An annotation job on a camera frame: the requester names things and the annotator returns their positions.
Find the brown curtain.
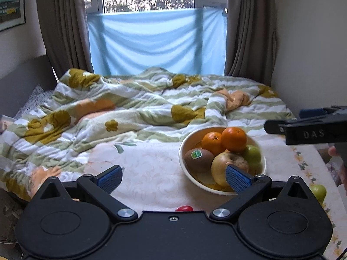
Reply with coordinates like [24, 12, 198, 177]
[36, 0, 94, 73]
[224, 0, 277, 86]

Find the wall poster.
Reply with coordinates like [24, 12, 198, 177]
[0, 0, 26, 31]

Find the green apple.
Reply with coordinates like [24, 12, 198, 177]
[309, 184, 327, 206]
[242, 144, 262, 170]

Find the grey bed side panel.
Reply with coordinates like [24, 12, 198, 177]
[0, 54, 59, 117]

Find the yellow-red apple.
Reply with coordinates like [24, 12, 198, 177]
[211, 152, 249, 187]

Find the green and yellow floral blanket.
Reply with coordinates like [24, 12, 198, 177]
[0, 66, 296, 202]

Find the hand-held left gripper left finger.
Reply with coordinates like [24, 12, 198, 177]
[30, 165, 139, 221]

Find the large orange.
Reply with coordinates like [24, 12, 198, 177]
[221, 127, 248, 153]
[201, 131, 225, 157]

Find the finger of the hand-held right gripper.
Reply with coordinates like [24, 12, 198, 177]
[264, 118, 288, 135]
[300, 106, 347, 120]

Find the brown kiwi with green sticker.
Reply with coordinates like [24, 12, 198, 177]
[184, 148, 215, 173]

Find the light blue window cloth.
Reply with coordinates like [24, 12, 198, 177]
[87, 7, 228, 76]

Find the cream printed bowl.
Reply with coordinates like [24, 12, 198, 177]
[178, 126, 267, 196]

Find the grey patterned bed sheet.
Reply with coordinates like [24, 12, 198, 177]
[12, 84, 56, 120]

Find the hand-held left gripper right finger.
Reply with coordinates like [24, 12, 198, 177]
[210, 165, 318, 221]

